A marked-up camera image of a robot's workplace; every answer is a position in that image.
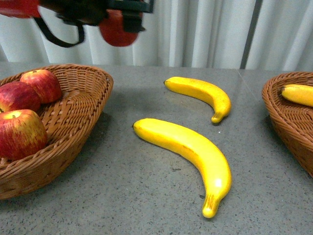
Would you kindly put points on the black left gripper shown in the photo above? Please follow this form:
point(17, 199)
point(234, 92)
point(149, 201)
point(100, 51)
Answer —
point(92, 12)

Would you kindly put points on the small red apple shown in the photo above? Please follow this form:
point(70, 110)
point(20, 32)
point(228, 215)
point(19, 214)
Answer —
point(111, 29)

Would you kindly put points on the large red yellow apple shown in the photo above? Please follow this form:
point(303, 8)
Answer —
point(22, 134)

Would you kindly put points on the red left robot arm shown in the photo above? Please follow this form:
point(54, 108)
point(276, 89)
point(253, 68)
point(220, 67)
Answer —
point(24, 9)

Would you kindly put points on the back red apple in basket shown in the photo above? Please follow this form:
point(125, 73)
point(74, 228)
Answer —
point(45, 84)

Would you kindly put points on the red apple in basket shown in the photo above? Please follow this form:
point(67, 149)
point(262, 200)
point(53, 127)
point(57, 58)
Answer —
point(17, 96)
point(45, 84)

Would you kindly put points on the white pleated curtain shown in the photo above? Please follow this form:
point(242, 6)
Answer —
point(221, 34)

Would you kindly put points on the left brown wicker basket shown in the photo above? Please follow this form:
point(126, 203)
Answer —
point(68, 122)

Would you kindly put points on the brown wicker basket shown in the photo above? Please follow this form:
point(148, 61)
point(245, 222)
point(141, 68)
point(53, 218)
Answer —
point(68, 122)
point(292, 122)

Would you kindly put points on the far yellow banana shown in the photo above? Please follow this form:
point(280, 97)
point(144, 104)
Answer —
point(204, 91)

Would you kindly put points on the front red apple in basket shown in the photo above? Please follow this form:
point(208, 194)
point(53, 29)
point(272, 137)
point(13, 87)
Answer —
point(17, 96)

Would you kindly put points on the near large yellow banana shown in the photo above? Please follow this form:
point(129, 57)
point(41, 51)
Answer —
point(200, 151)

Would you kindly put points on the banana in right basket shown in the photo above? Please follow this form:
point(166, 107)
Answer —
point(297, 93)

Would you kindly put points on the right brown wicker basket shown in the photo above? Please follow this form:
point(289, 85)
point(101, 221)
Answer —
point(292, 122)

